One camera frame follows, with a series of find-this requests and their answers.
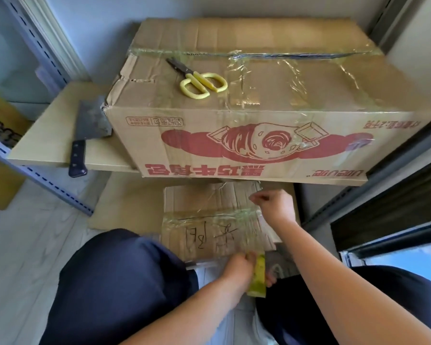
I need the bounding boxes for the person's left hand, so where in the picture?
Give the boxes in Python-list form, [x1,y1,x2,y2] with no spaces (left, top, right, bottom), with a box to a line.
[221,251,278,300]

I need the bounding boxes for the light wooden shelf board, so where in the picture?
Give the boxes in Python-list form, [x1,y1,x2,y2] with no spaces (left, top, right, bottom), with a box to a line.
[7,82,141,173]

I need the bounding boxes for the grey slotted metal shelf beam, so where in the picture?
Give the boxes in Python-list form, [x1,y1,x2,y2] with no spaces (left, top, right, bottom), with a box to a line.
[0,133,95,217]

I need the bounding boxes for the dark shelf board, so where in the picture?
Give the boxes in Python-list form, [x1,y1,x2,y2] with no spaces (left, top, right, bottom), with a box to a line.
[330,163,431,253]

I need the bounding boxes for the yellow-handled scissors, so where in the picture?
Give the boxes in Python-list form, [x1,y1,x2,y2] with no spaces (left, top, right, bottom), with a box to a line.
[166,57,228,100]

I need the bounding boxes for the flat cardboard sheet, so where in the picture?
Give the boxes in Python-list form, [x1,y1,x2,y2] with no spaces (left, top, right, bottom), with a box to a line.
[88,172,299,237]

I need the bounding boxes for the large red-printed cardboard box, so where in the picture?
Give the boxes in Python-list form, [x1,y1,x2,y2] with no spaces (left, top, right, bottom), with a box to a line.
[105,17,431,186]

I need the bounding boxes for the person's left forearm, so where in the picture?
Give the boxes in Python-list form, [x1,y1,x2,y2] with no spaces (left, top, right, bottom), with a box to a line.
[120,280,245,345]

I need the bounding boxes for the small taped cardboard box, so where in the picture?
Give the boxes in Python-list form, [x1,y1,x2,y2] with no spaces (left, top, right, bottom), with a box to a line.
[160,182,284,263]

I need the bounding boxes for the person's left leg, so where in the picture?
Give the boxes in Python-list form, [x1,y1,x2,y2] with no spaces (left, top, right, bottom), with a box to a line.
[40,229,200,345]

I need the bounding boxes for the yellowish clear tape roll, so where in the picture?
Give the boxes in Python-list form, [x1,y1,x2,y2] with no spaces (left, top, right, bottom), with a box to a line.
[246,253,267,298]

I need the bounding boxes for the person's right forearm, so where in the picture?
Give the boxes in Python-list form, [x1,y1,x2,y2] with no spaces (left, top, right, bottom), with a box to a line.
[271,216,431,345]

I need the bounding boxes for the yellow cardboard box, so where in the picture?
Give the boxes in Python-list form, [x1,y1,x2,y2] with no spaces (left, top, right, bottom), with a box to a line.
[0,84,32,211]

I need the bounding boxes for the person's right hand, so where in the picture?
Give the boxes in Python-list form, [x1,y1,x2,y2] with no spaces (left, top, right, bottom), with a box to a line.
[250,189,298,230]

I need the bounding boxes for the dark metal shelf rail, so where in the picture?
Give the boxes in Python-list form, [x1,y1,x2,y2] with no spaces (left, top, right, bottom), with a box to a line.
[302,111,431,231]

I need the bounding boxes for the steel cleaver with dark handle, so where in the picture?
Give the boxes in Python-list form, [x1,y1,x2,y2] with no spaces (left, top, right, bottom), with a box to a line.
[68,96,113,178]

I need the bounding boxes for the grey slotted metal shelf upright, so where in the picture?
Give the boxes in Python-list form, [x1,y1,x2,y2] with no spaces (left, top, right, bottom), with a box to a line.
[0,0,72,87]

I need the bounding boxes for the person's right leg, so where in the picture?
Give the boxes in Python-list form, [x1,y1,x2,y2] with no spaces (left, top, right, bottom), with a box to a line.
[255,265,431,345]

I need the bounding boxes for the person's leg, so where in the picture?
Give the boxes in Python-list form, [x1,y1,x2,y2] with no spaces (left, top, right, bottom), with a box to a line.
[255,265,431,345]
[40,229,200,345]

